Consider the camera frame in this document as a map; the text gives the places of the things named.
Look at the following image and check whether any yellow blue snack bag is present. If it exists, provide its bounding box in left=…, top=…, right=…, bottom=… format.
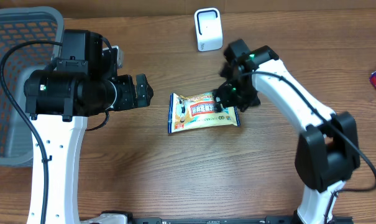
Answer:
left=168, top=92, right=240, bottom=134

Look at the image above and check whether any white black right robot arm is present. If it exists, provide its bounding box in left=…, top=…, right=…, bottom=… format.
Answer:
left=213, top=39, right=360, bottom=223

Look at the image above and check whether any white barcode scanner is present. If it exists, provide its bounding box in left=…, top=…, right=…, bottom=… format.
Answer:
left=194, top=7, right=223, bottom=52

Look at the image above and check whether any grey plastic mesh basket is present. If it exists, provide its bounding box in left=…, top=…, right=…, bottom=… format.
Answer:
left=0, top=6, right=64, bottom=167

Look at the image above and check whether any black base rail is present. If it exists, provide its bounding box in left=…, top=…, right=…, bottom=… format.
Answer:
left=100, top=211, right=355, bottom=224

